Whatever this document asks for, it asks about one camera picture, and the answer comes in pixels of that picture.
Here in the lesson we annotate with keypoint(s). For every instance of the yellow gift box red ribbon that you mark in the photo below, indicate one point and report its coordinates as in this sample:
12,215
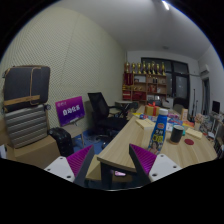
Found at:
152,110

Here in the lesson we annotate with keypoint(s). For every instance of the blue drink bottle white cap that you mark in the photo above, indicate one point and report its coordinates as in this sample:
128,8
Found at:
158,133

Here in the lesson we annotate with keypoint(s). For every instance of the silver ribbed suitcase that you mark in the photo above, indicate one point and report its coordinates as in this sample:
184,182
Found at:
26,126

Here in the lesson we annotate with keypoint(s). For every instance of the orange yellow book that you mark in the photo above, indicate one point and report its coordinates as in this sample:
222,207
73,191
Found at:
187,124

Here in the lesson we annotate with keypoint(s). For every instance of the yellow notepad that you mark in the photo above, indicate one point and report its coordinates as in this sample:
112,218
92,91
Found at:
194,133
145,123

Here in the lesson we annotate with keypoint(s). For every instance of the ceiling light strip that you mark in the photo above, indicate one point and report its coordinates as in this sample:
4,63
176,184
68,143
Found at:
165,4

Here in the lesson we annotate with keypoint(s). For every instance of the black office chair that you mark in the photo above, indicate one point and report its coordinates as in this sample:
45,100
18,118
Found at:
100,110

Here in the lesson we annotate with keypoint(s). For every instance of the dark glass double door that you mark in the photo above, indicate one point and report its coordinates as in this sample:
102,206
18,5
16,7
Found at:
178,83

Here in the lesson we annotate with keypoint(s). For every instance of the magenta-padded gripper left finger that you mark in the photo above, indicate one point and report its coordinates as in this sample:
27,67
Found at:
78,160

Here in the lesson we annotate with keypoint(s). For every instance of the white wall air conditioner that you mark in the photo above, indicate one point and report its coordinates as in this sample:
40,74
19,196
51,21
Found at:
204,69

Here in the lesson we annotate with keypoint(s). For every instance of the black cup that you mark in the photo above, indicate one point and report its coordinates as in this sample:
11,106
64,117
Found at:
176,134

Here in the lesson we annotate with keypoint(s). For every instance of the wooden shelf unit with trophies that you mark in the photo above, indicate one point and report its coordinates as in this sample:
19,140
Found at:
143,83

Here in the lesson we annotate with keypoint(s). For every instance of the purple sign board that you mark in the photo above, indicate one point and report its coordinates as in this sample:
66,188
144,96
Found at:
70,110

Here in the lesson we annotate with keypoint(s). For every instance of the flat round red coaster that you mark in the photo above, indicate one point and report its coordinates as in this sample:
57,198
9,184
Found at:
189,142

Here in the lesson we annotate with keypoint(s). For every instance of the brown cardboard box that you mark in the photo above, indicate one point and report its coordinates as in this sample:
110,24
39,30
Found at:
36,154

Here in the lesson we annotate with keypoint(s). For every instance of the grey side table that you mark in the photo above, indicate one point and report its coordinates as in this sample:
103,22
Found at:
124,104

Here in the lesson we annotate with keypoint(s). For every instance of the black computer monitor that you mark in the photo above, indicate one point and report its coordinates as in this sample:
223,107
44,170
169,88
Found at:
216,107

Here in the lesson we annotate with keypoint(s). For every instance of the grey office chair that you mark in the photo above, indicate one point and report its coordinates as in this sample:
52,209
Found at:
180,102

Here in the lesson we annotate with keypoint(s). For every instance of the pink flowers in white pot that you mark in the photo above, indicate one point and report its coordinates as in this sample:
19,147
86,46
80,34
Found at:
199,120

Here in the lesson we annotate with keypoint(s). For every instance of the black hard suitcase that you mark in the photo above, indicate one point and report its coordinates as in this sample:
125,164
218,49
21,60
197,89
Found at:
62,141

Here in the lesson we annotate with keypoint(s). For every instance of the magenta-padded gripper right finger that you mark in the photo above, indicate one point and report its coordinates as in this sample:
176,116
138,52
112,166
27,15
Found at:
146,160

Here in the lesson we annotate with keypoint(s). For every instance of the orange standing card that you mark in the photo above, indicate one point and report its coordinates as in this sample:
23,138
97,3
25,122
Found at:
184,114

